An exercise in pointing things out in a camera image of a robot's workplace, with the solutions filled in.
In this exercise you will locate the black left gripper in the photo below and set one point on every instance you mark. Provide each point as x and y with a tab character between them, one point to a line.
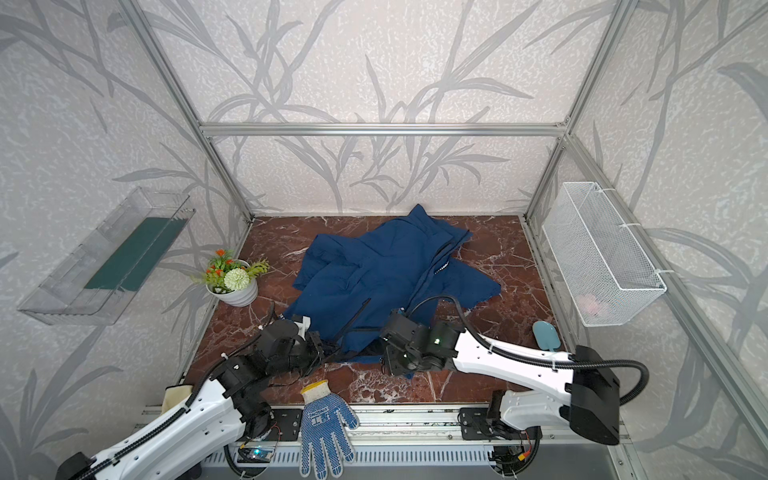
318	351

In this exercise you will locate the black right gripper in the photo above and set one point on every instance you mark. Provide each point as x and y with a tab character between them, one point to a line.
390	346

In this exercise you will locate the blue zip-up jacket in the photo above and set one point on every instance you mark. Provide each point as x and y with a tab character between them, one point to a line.
349	286

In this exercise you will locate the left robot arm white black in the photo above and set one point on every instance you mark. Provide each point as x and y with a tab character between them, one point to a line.
222	408

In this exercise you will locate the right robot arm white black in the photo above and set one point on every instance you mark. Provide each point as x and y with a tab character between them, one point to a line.
561	389

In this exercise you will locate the potted artificial flowers white pot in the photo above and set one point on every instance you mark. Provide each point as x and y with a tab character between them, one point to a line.
231	280

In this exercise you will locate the blue dotted work glove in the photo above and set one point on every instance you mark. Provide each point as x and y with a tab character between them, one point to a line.
326	420

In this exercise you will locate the yellow black work glove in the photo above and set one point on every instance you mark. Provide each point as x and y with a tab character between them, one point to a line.
174	395

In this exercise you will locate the light blue silicone spatula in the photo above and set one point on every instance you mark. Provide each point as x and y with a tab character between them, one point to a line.
546	336

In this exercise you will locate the green sponge mat in tray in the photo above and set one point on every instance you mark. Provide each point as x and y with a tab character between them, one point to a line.
134	260

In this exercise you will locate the pink object in basket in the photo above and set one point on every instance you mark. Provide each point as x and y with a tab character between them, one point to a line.
591	307

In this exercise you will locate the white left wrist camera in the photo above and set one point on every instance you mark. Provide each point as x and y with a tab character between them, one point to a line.
303	323

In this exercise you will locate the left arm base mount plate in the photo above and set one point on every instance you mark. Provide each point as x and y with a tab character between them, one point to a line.
278	425

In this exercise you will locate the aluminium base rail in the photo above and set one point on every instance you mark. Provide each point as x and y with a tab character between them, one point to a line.
398	435

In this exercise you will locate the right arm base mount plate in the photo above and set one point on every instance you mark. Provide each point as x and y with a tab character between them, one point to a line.
476	425

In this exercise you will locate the clear plastic wall tray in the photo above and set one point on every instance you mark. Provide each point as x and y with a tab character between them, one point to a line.
62	299

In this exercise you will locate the white wire mesh basket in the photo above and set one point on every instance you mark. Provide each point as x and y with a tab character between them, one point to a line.
597	253

